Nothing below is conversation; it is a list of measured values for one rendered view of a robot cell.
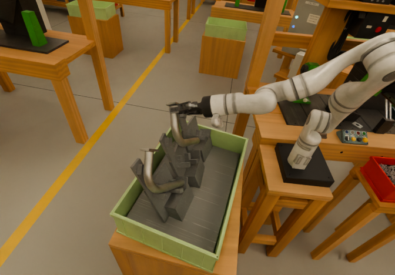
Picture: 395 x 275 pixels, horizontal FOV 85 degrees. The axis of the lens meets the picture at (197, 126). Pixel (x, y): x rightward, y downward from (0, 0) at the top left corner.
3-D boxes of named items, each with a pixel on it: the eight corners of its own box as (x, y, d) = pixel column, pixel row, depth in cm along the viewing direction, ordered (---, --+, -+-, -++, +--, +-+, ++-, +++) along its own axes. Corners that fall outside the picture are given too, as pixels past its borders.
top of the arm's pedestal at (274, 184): (330, 201, 108) (334, 197, 105) (266, 194, 108) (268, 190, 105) (309, 153, 132) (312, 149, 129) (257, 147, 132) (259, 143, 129)
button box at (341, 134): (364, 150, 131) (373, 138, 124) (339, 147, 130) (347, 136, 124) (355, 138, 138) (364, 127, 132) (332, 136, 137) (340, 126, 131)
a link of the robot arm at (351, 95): (432, 60, 49) (367, 109, 72) (410, 28, 53) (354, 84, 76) (390, 68, 50) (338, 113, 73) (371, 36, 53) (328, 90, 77)
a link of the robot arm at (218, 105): (210, 126, 70) (230, 124, 68) (208, 92, 71) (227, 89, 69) (217, 128, 78) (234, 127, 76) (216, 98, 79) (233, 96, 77)
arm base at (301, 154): (307, 170, 110) (322, 147, 99) (288, 167, 111) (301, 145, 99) (303, 156, 117) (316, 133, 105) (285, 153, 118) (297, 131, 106)
